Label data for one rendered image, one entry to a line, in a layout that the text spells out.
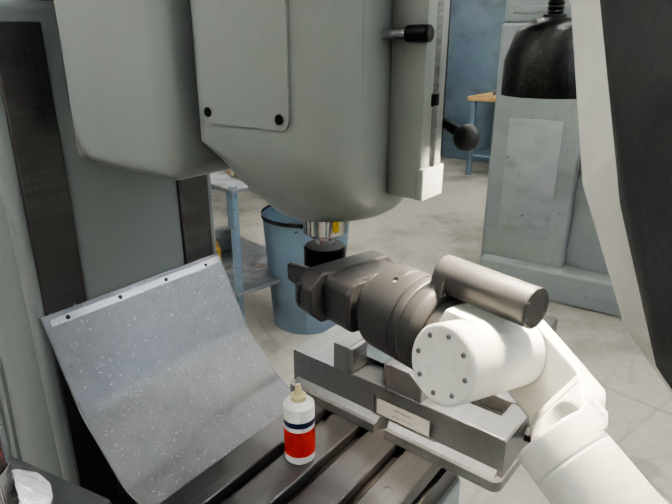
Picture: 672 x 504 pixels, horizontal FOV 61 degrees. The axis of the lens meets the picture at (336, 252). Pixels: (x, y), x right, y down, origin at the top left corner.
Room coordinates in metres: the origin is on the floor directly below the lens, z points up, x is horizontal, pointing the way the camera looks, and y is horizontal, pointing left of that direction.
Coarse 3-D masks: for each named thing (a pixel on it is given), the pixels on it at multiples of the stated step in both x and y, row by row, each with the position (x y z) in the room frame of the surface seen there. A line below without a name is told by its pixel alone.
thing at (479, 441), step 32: (320, 352) 0.77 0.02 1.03; (352, 352) 0.70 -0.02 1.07; (320, 384) 0.74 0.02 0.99; (352, 384) 0.70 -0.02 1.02; (352, 416) 0.68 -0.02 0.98; (384, 416) 0.67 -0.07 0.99; (416, 416) 0.64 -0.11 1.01; (448, 416) 0.61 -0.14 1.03; (480, 416) 0.60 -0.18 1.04; (512, 416) 0.61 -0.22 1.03; (416, 448) 0.62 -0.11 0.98; (448, 448) 0.60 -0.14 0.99; (480, 448) 0.58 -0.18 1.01; (512, 448) 0.58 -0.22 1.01; (480, 480) 0.56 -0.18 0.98
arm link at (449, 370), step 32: (448, 256) 0.48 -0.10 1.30; (416, 288) 0.47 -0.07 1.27; (448, 288) 0.46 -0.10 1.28; (480, 288) 0.43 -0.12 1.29; (512, 288) 0.41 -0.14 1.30; (416, 320) 0.44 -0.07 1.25; (448, 320) 0.42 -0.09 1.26; (480, 320) 0.42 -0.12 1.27; (512, 320) 0.41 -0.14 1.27; (416, 352) 0.41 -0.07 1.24; (448, 352) 0.39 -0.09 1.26; (480, 352) 0.38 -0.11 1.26; (512, 352) 0.40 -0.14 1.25; (544, 352) 0.42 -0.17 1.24; (448, 384) 0.38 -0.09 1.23; (480, 384) 0.37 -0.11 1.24; (512, 384) 0.40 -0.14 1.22
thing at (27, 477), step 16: (16, 464) 0.38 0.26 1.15; (16, 480) 0.35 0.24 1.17; (32, 480) 0.35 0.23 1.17; (48, 480) 0.36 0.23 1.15; (64, 480) 0.36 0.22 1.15; (32, 496) 0.33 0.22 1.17; (48, 496) 0.33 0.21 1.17; (64, 496) 0.35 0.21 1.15; (80, 496) 0.35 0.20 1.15; (96, 496) 0.35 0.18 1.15
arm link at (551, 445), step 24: (552, 336) 0.43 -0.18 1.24; (552, 360) 0.42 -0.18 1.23; (576, 360) 0.41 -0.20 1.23; (528, 384) 0.43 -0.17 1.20; (552, 384) 0.41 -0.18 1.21; (576, 384) 0.39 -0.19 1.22; (528, 408) 0.42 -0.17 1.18; (552, 408) 0.40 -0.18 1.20; (576, 408) 0.38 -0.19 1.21; (600, 408) 0.37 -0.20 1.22; (552, 432) 0.34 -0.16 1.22; (576, 432) 0.34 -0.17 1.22; (600, 432) 0.34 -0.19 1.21; (528, 456) 0.34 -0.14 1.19; (552, 456) 0.33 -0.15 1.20
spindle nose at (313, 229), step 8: (304, 224) 0.60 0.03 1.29; (312, 224) 0.59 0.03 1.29; (320, 224) 0.58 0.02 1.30; (328, 224) 0.58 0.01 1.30; (344, 224) 0.60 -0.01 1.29; (304, 232) 0.60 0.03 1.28; (312, 232) 0.59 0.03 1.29; (320, 232) 0.58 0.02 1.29; (328, 232) 0.58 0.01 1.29; (336, 232) 0.59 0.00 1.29; (344, 232) 0.60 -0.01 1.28
